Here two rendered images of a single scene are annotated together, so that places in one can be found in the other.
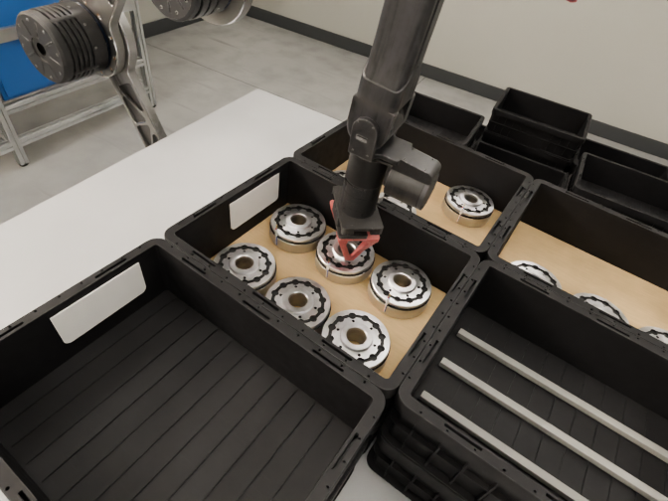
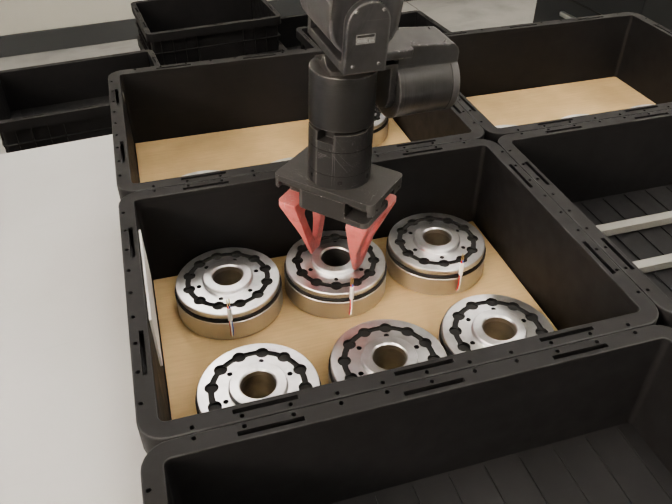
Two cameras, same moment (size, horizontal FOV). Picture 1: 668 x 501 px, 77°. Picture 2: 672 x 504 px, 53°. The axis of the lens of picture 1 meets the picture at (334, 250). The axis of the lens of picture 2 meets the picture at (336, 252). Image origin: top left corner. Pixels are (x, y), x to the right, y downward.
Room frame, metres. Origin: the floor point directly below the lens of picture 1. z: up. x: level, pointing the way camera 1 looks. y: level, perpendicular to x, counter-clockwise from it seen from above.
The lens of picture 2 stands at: (0.15, 0.35, 1.29)
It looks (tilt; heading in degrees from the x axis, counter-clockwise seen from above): 39 degrees down; 315
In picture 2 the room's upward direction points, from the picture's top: straight up
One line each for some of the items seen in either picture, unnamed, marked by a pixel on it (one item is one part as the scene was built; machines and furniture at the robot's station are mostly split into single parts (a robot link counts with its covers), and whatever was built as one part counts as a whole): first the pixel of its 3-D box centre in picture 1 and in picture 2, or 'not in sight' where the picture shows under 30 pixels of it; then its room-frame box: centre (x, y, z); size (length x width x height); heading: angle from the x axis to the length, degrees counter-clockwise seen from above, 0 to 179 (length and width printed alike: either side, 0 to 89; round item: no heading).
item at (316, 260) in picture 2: (346, 250); (335, 258); (0.53, -0.02, 0.86); 0.05 x 0.05 x 0.01
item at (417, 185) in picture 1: (399, 155); (387, 48); (0.51, -0.06, 1.08); 0.11 x 0.09 x 0.12; 67
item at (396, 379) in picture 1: (326, 250); (361, 260); (0.46, 0.01, 0.92); 0.40 x 0.30 x 0.02; 62
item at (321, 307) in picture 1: (297, 302); (389, 362); (0.40, 0.04, 0.86); 0.10 x 0.10 x 0.01
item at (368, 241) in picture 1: (352, 235); (347, 224); (0.51, -0.03, 0.91); 0.07 x 0.07 x 0.09; 16
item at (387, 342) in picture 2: (297, 300); (389, 358); (0.40, 0.04, 0.86); 0.05 x 0.05 x 0.01
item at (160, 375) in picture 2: (323, 272); (360, 302); (0.46, 0.01, 0.87); 0.40 x 0.30 x 0.11; 62
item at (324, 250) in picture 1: (346, 251); (335, 262); (0.53, -0.02, 0.86); 0.10 x 0.10 x 0.01
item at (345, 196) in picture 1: (359, 197); (339, 155); (0.52, -0.02, 0.98); 0.10 x 0.07 x 0.07; 16
